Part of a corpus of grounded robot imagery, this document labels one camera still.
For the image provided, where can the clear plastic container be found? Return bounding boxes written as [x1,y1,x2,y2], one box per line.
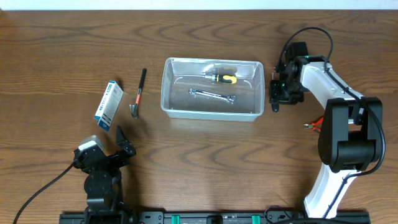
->
[161,57,266,121]

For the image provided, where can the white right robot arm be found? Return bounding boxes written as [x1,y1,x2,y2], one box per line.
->
[269,39,386,222]

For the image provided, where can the red handled pliers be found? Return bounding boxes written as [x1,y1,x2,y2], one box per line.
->
[303,116,323,133]

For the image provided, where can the small black orange hammer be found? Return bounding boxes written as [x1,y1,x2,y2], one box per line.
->
[129,68,147,119]

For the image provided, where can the slim black yellow screwdriver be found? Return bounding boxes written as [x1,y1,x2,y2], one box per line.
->
[269,73,279,113]

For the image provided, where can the white and blue box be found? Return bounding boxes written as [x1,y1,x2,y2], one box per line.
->
[94,80,124,131]

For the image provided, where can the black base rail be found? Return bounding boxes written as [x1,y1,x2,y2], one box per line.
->
[58,210,371,224]

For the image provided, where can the stubby yellow black screwdriver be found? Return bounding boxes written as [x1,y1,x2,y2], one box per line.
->
[204,75,237,85]

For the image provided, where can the silver wrench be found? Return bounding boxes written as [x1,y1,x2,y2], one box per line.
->
[188,88,236,103]

